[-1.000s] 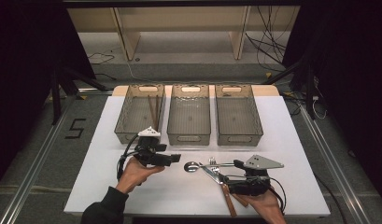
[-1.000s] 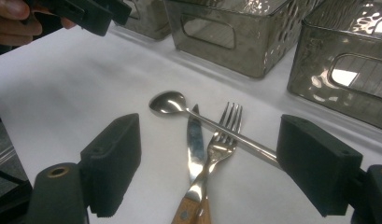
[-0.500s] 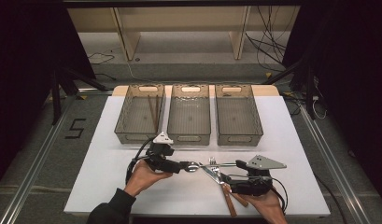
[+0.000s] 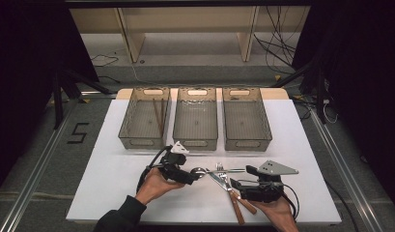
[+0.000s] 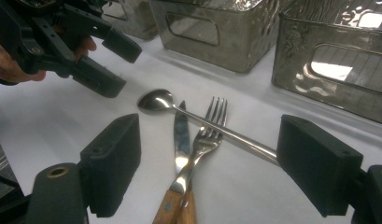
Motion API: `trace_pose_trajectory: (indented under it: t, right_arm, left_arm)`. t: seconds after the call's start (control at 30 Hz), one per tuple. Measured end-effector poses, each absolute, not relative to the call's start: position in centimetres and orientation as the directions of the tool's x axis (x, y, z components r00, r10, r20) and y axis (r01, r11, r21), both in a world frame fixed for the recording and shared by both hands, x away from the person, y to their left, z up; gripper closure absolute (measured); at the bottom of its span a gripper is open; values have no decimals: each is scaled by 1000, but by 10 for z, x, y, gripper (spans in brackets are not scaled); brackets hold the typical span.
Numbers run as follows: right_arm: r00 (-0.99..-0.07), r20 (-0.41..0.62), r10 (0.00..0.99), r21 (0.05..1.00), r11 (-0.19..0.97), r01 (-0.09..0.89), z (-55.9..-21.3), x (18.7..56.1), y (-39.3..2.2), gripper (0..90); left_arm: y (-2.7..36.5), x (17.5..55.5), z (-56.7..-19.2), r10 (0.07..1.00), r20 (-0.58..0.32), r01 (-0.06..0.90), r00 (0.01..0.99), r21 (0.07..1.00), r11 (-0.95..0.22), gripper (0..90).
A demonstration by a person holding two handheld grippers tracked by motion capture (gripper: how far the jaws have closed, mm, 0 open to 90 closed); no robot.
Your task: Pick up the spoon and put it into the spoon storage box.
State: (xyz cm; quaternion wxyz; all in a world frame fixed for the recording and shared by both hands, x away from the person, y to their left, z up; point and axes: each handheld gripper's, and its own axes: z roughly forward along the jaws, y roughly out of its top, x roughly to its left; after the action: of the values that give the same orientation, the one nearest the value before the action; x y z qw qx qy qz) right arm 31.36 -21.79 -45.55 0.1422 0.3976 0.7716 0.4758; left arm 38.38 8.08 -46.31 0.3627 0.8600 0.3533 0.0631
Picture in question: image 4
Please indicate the person's left hand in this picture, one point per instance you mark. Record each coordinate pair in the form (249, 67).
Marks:
(155, 185)

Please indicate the beige wooden shelf unit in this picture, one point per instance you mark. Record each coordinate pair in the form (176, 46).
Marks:
(185, 19)

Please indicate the person's right hand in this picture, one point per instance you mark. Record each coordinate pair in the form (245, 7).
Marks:
(278, 214)

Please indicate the aluminium floor rail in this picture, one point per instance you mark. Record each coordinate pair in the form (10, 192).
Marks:
(37, 174)
(349, 174)

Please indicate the dark curtain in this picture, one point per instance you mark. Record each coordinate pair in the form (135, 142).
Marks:
(362, 80)
(24, 80)

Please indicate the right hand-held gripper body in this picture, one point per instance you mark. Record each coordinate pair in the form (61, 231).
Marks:
(266, 190)

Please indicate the smoky clear plastic bin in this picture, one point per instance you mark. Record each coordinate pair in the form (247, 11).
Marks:
(246, 125)
(140, 122)
(195, 125)

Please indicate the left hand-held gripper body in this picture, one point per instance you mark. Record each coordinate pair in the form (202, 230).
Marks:
(173, 164)

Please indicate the black metal frame bar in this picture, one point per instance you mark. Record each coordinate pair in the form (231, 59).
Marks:
(185, 3)

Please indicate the black metal stand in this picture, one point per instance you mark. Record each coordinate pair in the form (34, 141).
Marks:
(320, 93)
(58, 103)

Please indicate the silver metal spoon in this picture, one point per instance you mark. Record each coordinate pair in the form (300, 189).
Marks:
(230, 170)

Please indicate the white table cover sheet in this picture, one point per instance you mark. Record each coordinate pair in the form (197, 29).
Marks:
(121, 180)

